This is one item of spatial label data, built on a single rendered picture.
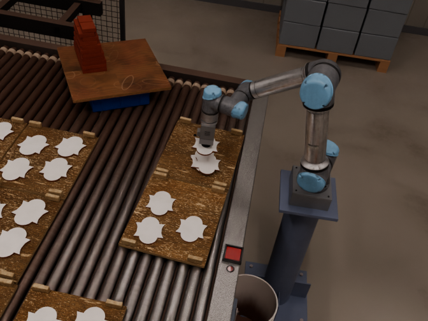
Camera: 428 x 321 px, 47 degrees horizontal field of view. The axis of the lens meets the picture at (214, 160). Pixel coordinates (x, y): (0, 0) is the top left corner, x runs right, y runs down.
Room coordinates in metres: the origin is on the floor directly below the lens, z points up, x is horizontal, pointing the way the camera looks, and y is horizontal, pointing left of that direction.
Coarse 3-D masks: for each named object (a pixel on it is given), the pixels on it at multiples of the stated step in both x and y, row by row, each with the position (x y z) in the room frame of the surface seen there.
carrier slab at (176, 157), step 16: (176, 128) 1.92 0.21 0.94; (192, 128) 1.94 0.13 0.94; (176, 144) 1.80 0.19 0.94; (192, 144) 1.82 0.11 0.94; (224, 144) 1.85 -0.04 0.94; (240, 144) 1.86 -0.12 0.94; (160, 160) 1.67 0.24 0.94; (176, 160) 1.68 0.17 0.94; (224, 160) 1.73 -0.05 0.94; (176, 176) 1.58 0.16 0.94; (192, 176) 1.60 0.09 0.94; (208, 176) 1.61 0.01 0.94; (224, 176) 1.62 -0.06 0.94
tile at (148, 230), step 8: (136, 224) 1.28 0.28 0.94; (144, 224) 1.28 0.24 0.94; (152, 224) 1.28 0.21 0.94; (160, 224) 1.29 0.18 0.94; (136, 232) 1.23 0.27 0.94; (144, 232) 1.24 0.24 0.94; (152, 232) 1.24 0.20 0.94; (160, 232) 1.25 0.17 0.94; (144, 240) 1.20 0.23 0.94; (152, 240) 1.20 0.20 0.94
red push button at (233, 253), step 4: (228, 248) 1.23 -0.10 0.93; (232, 248) 1.23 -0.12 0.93; (236, 248) 1.23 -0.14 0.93; (228, 252) 1.21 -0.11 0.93; (232, 252) 1.21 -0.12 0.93; (236, 252) 1.21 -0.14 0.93; (240, 252) 1.22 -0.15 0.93; (228, 256) 1.19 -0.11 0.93; (232, 256) 1.19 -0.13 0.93; (236, 256) 1.19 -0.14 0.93; (240, 256) 1.20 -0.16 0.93
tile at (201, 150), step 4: (196, 140) 1.72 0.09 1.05; (196, 144) 1.69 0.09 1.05; (200, 144) 1.69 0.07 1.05; (216, 144) 1.71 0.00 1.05; (196, 148) 1.67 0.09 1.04; (200, 148) 1.66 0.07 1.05; (204, 148) 1.67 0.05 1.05; (208, 148) 1.67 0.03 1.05; (212, 148) 1.67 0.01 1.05; (216, 148) 1.68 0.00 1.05; (200, 152) 1.64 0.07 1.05; (204, 152) 1.64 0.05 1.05; (208, 152) 1.65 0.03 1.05; (216, 152) 1.66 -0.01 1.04
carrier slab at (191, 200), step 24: (144, 192) 1.46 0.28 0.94; (168, 192) 1.48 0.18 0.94; (192, 192) 1.50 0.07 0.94; (216, 192) 1.52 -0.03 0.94; (144, 216) 1.33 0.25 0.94; (168, 216) 1.35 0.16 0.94; (216, 216) 1.38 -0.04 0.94; (120, 240) 1.19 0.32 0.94; (168, 240) 1.22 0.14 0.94; (192, 264) 1.13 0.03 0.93
